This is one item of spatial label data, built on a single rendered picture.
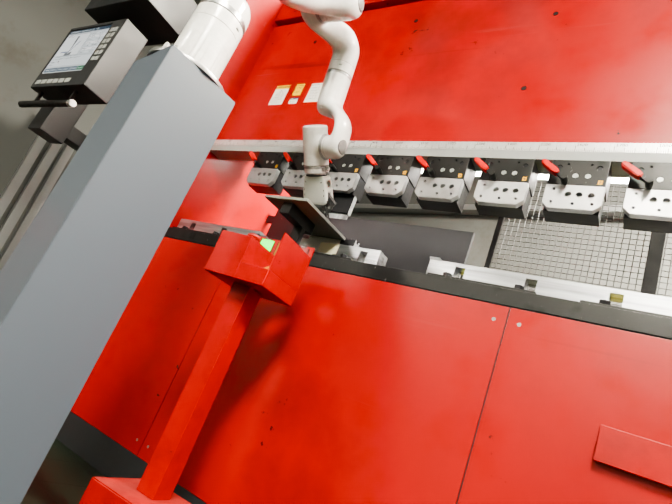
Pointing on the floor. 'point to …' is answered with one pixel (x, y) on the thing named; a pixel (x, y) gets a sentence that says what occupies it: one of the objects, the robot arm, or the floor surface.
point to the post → (653, 263)
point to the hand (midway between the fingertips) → (318, 218)
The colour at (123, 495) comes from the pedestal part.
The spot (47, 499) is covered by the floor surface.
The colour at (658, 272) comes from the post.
